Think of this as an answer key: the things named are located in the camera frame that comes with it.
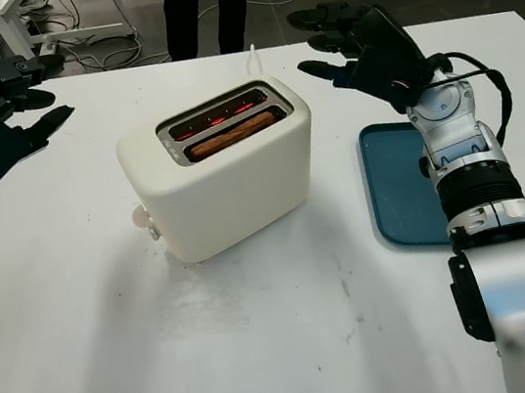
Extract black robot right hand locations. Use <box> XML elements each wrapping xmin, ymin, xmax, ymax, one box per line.
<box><xmin>285</xmin><ymin>0</ymin><xmax>429</xmax><ymax>97</ymax></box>

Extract brown toast slice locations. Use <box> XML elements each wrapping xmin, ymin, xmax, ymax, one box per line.
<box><xmin>184</xmin><ymin>109</ymin><xmax>281</xmax><ymax>162</ymax></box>

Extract person in black trousers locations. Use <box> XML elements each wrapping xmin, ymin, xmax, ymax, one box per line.
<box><xmin>160</xmin><ymin>0</ymin><xmax>265</xmax><ymax>63</ymax></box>

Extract white two-slot toaster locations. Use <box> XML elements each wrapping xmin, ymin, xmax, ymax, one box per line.
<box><xmin>108</xmin><ymin>69</ymin><xmax>333</xmax><ymax>275</ymax></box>

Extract white desk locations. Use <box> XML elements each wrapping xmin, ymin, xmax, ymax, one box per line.
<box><xmin>0</xmin><ymin>0</ymin><xmax>132</xmax><ymax>64</ymax></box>

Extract white power strip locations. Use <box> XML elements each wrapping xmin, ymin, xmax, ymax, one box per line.
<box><xmin>34</xmin><ymin>38</ymin><xmax>61</xmax><ymax>59</ymax></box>

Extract blue plastic tray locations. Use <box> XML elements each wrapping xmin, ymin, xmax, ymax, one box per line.
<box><xmin>355</xmin><ymin>114</ymin><xmax>454</xmax><ymax>256</ymax></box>

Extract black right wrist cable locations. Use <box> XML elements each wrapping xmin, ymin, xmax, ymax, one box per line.
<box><xmin>423</xmin><ymin>43</ymin><xmax>518</xmax><ymax>156</ymax></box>

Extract white toaster power cord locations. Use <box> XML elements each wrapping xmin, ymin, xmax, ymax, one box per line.
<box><xmin>242</xmin><ymin>43</ymin><xmax>266</xmax><ymax>82</ymax></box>

